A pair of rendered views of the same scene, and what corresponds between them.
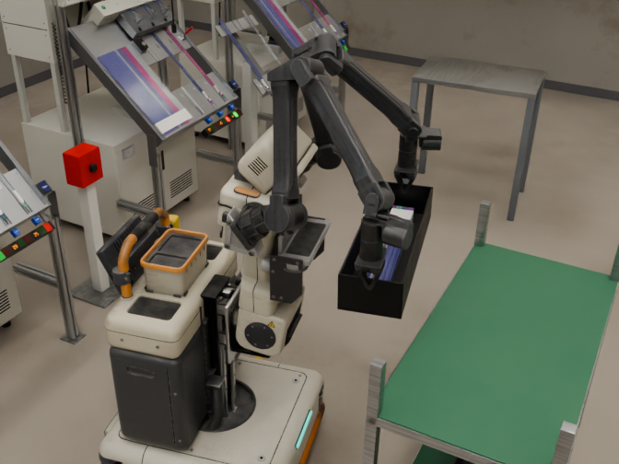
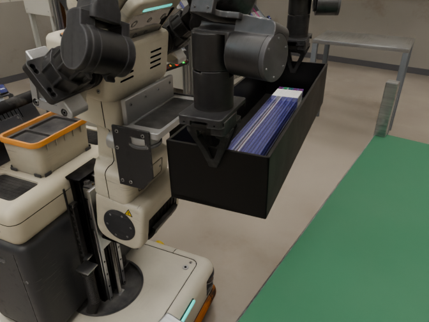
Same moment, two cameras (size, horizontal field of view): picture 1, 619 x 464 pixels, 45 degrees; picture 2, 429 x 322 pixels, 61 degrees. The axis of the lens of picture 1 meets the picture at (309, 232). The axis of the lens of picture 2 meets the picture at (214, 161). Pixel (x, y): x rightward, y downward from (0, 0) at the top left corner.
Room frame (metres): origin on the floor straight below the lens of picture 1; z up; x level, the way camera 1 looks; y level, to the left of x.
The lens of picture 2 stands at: (1.11, -0.23, 1.38)
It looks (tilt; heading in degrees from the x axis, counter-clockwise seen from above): 30 degrees down; 8
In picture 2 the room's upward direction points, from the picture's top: straight up
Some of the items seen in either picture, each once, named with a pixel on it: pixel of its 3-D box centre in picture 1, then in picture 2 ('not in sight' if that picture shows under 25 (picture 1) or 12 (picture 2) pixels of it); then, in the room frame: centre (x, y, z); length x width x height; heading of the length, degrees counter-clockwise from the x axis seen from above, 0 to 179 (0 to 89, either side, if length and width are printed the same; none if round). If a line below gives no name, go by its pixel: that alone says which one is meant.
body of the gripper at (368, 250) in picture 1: (371, 249); (213, 92); (1.60, -0.16, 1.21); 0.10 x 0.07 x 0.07; 165
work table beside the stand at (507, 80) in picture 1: (471, 136); (354, 87); (4.25, -0.98, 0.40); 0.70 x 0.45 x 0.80; 68
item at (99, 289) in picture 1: (91, 223); not in sight; (3.12, 1.05, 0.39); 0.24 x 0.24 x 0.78; 63
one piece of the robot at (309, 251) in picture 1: (295, 249); (157, 127); (1.95, 0.04, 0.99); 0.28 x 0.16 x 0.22; 165
